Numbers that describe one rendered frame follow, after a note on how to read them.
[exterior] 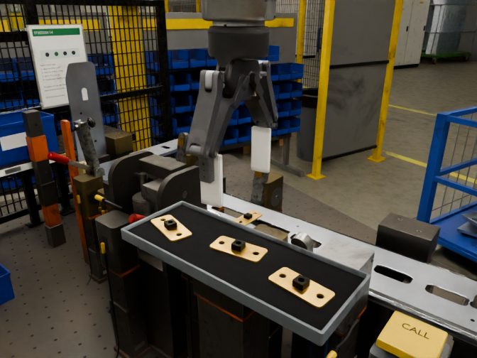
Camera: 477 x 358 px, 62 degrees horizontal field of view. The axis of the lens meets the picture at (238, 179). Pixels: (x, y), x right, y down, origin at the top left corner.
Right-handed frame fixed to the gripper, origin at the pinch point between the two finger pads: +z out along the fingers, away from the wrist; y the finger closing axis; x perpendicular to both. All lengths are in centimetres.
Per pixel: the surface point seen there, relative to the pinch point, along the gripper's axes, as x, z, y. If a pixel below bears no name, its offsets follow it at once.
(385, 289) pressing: -19.1, 27.6, 23.5
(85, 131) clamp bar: 64, 9, 27
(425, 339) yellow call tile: -26.9, 11.6, -5.4
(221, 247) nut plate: 2.2, 11.3, -1.2
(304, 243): -5.0, 17.6, 15.9
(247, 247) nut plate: -1.2, 11.3, 0.7
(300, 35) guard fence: 171, 3, 454
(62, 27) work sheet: 115, -17, 64
